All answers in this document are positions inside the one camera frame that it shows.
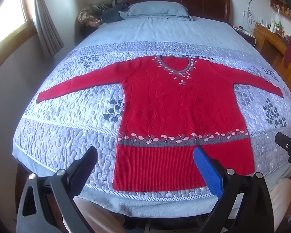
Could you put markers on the red knit sweater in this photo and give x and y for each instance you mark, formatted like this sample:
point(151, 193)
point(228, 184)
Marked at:
point(174, 106)

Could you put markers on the dark blue clothes pile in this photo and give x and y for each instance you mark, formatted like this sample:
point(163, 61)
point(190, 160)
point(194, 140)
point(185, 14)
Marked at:
point(112, 13)

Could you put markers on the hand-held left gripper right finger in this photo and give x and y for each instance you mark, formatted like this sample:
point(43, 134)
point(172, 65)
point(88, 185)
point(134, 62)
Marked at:
point(207, 172)

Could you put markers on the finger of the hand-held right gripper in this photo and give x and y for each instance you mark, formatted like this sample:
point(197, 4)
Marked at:
point(286, 143)

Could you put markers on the dark red hanging cloth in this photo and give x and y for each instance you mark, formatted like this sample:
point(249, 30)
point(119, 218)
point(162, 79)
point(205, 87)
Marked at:
point(289, 51)

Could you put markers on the blue-grey pillow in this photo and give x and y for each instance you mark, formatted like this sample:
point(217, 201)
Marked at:
point(157, 9)

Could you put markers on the bed with quilted blue cover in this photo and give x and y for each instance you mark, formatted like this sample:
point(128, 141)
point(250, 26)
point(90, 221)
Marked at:
point(70, 126)

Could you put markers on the wooden-framed window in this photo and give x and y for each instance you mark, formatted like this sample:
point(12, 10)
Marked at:
point(7, 21)

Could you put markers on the floral cloth pile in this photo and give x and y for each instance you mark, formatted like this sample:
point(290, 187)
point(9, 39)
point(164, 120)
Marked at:
point(88, 15)

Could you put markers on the grey curtain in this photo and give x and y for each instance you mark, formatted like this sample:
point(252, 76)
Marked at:
point(44, 19)

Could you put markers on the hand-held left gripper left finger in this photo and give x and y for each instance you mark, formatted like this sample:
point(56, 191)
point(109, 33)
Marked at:
point(88, 160)

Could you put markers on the group of small bottles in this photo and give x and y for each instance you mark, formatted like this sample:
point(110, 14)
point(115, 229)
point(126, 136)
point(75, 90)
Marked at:
point(275, 26)

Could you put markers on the light blue bed sheet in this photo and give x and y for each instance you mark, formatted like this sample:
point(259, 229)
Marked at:
point(172, 31)

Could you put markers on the person's right leg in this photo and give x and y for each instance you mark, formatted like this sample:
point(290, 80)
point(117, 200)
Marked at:
point(281, 196)

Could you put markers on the wooden desk with clutter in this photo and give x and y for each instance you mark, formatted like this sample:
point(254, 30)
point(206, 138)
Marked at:
point(271, 46)

